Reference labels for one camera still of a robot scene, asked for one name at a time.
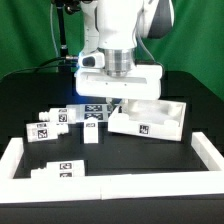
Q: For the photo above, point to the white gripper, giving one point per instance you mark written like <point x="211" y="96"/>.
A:
<point x="141" y="82"/>

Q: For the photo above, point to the white square table top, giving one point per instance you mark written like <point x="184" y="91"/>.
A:
<point x="160" y="119"/>

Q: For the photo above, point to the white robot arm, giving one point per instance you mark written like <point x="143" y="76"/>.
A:
<point x="113" y="29"/>

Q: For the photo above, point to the white marker sheet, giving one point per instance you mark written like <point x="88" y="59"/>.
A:
<point x="85" y="111"/>

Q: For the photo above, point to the green backdrop curtain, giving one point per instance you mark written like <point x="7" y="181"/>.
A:
<point x="195" y="44"/>

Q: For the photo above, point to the white U-shaped fence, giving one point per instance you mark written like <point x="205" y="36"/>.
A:
<point x="210" y="181"/>

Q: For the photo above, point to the black camera stand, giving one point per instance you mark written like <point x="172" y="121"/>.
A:
<point x="64" y="65"/>

